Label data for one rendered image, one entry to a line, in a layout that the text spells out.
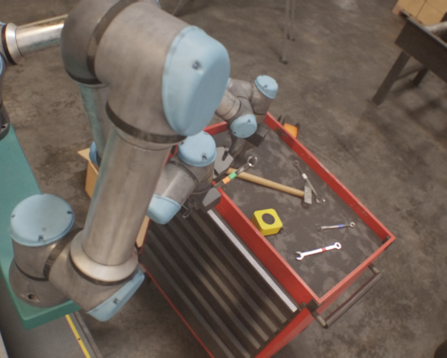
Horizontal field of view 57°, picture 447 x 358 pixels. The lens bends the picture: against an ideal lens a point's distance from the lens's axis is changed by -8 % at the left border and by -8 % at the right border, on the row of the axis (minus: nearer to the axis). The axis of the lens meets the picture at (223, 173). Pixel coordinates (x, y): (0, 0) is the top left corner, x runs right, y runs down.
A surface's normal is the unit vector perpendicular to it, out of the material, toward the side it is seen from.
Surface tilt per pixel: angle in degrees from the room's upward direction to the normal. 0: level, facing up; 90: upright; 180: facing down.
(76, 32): 78
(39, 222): 7
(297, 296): 90
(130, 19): 25
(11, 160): 0
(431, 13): 90
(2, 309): 0
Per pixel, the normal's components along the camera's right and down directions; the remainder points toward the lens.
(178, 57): -0.02, -0.20
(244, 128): 0.18, 0.74
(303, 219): 0.29, -0.67
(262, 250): -0.73, 0.31
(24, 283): -0.29, 0.34
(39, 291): 0.16, 0.50
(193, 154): 0.07, -0.40
